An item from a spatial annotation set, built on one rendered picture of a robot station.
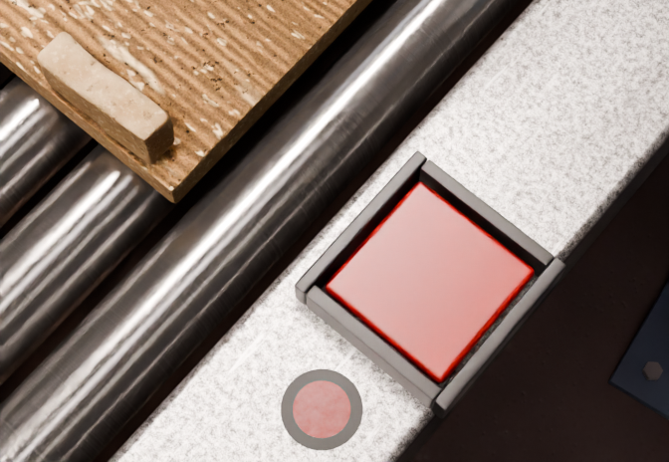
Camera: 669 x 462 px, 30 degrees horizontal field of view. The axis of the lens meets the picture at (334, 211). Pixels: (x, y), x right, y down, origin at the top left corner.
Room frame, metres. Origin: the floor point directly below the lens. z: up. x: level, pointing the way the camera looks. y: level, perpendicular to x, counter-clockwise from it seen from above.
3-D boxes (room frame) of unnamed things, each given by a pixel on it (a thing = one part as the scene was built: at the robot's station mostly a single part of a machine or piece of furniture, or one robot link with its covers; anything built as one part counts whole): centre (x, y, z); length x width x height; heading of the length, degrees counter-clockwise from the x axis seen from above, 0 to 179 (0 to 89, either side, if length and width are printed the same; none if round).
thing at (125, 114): (0.22, 0.09, 0.95); 0.06 x 0.02 x 0.03; 50
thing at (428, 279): (0.15, -0.04, 0.92); 0.06 x 0.06 x 0.01; 49
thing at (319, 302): (0.15, -0.04, 0.92); 0.08 x 0.08 x 0.02; 49
